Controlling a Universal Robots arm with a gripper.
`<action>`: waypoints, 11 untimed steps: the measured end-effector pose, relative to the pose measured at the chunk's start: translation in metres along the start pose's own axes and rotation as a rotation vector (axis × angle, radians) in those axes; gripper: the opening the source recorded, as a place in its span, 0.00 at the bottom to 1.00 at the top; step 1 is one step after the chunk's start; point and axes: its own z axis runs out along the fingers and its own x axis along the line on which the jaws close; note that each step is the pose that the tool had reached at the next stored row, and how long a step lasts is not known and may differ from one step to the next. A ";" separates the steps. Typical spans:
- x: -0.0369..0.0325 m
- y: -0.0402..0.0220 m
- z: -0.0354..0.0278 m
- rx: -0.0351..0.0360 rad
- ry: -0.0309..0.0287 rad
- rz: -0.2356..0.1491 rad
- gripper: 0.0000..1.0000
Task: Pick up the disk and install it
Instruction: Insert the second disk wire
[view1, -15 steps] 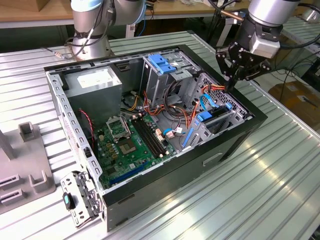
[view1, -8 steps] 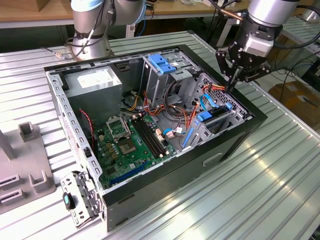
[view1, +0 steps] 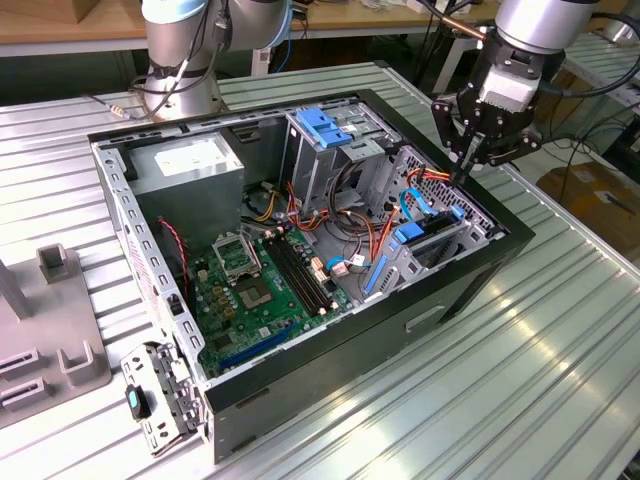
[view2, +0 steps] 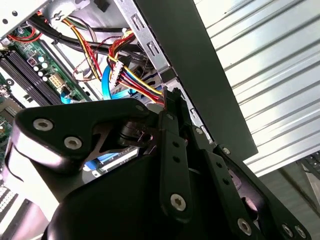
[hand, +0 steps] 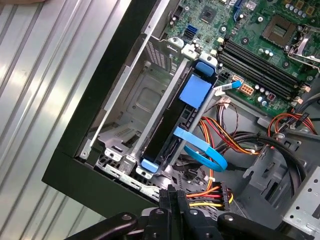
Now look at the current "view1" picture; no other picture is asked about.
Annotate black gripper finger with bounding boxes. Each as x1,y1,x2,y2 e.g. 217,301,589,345
463,130,544,187
432,97,476,187

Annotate orange red power wire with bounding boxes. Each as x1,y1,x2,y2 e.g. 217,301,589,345
369,167,461,256

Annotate blue data wire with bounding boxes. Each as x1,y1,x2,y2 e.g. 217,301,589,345
323,187,437,276

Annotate hard disk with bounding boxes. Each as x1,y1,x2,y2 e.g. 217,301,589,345
363,203,465,297

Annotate grey metal disk bay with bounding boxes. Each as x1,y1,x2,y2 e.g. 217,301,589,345
360,199,505,305

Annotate large brown cardboard box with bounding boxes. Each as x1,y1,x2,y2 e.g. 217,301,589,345
535,160,640,254

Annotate metal slat side table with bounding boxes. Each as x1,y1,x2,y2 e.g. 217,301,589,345
542,32,640,146

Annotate long wooden desk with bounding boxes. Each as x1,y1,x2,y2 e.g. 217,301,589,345
0,0,599,96

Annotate grey metal drive cage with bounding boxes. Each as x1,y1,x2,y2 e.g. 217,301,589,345
279,97,404,214

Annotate black RAM slot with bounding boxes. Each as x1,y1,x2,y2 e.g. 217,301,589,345
262,235,326,319
273,227,339,312

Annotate black open PC case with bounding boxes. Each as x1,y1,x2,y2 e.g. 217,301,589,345
87,87,537,465

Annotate CPU socket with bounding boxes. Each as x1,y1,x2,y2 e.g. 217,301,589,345
235,277,275,315

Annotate metal socket cover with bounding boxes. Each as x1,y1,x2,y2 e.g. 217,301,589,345
211,231,265,287

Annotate green motherboard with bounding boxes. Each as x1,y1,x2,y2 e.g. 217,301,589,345
187,223,360,381

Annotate grey power supply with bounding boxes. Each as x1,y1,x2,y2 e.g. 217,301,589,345
125,130,247,257

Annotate blue expansion slot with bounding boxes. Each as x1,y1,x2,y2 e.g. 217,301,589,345
218,322,297,372

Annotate black latch teal button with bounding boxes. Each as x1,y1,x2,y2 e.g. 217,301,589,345
124,383,154,422

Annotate grey parts rack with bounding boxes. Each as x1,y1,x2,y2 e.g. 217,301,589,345
0,242,114,431

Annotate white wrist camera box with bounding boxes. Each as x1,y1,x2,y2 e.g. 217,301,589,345
478,67,540,115

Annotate black cable bundle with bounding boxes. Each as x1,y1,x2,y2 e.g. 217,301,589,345
327,155,372,217

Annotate blue plastic drive bracket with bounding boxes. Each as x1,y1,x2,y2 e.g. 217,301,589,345
294,107,359,151

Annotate red orange wire bundle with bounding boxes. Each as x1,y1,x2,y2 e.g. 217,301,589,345
285,178,375,237

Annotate white connector wire bundle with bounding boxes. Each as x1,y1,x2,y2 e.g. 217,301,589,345
329,252,374,279

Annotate yellow black power wires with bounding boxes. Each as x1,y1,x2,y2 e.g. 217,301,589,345
242,182,282,225

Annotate red black fan wire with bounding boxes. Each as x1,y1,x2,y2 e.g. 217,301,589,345
155,215,193,299

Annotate grey card retention bracket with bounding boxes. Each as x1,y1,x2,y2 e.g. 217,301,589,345
118,341,212,459

